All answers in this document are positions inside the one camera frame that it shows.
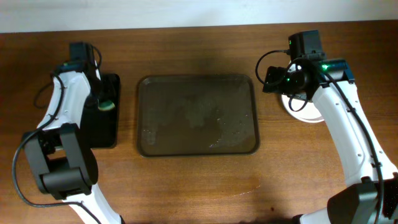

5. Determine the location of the white plate top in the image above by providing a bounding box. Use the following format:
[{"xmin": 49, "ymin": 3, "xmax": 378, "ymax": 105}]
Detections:
[{"xmin": 280, "ymin": 60, "xmax": 326, "ymax": 124}]

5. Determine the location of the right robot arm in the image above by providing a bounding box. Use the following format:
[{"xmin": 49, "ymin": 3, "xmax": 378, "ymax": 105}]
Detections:
[{"xmin": 262, "ymin": 30, "xmax": 397, "ymax": 223}]

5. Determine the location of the brown serving tray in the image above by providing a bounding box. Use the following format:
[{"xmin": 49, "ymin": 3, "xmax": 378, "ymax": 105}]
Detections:
[{"xmin": 136, "ymin": 74, "xmax": 261, "ymax": 157}]

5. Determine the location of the black rectangular tray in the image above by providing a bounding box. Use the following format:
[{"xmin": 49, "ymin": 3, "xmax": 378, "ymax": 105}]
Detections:
[{"xmin": 80, "ymin": 73, "xmax": 121, "ymax": 149}]

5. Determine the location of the green yellow sponge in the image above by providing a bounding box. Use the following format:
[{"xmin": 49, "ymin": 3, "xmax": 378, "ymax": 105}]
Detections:
[{"xmin": 98, "ymin": 100, "xmax": 116, "ymax": 111}]

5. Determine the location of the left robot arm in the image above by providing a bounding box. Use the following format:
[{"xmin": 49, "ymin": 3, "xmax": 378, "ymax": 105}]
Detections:
[{"xmin": 12, "ymin": 42, "xmax": 124, "ymax": 223}]

